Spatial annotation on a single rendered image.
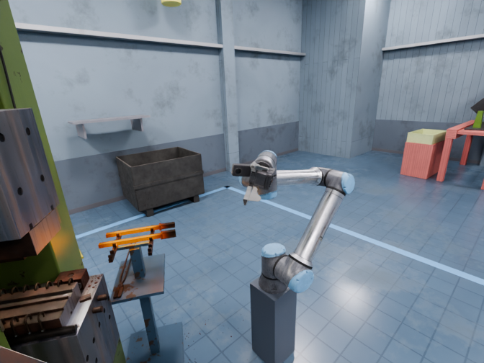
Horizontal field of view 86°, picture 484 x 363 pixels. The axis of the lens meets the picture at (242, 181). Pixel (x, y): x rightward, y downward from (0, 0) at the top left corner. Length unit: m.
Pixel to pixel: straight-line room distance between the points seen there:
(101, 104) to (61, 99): 0.54
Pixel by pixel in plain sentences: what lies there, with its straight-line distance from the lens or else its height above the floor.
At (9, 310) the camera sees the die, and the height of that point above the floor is 0.99.
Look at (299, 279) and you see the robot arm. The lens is 1.52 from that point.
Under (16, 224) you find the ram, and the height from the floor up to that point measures 1.42.
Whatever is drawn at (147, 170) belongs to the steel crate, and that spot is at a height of 0.74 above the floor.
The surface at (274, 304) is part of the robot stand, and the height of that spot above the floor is 0.58.
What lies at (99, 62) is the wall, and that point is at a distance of 5.01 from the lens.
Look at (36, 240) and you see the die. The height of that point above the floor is 1.32.
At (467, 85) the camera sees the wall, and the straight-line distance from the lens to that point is 8.01.
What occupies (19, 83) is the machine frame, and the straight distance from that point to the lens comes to 1.58.
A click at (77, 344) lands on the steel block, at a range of 1.38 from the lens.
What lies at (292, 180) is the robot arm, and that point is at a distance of 1.46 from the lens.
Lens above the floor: 1.79
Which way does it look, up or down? 19 degrees down
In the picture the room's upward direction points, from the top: 2 degrees counter-clockwise
